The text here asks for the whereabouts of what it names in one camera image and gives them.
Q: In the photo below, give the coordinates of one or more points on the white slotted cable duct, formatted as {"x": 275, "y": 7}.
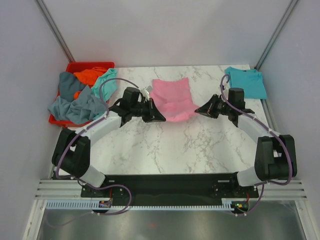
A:
{"x": 224, "y": 205}

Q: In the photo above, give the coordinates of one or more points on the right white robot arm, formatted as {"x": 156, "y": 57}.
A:
{"x": 275, "y": 157}

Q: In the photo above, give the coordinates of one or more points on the right frame post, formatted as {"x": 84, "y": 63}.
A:
{"x": 276, "y": 33}

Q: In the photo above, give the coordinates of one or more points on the orange t shirt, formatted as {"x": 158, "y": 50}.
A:
{"x": 88, "y": 77}

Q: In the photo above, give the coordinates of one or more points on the aluminium extrusion rail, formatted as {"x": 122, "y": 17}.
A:
{"x": 70, "y": 189}

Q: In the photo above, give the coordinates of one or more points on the pink t shirt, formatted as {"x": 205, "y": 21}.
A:
{"x": 173, "y": 99}

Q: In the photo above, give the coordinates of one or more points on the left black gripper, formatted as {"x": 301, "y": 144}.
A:
{"x": 153, "y": 114}

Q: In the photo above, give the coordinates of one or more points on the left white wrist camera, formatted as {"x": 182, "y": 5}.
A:
{"x": 146, "y": 91}

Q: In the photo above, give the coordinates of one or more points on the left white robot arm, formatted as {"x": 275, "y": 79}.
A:
{"x": 72, "y": 154}

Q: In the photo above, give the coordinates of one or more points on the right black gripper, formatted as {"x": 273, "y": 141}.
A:
{"x": 208, "y": 108}

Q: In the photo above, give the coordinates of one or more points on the mint green t shirt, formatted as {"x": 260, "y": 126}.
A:
{"x": 101, "y": 92}

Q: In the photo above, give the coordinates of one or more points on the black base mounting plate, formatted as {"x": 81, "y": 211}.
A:
{"x": 171, "y": 189}

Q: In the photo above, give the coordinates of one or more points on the left frame post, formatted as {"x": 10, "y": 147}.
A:
{"x": 54, "y": 29}

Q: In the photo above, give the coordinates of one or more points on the folded teal t shirt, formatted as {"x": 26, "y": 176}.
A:
{"x": 250, "y": 80}

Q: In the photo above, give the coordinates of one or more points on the frame post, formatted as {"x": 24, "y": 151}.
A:
{"x": 54, "y": 29}
{"x": 276, "y": 33}

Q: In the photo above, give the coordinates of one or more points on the grey blue t shirt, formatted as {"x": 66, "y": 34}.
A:
{"x": 76, "y": 101}

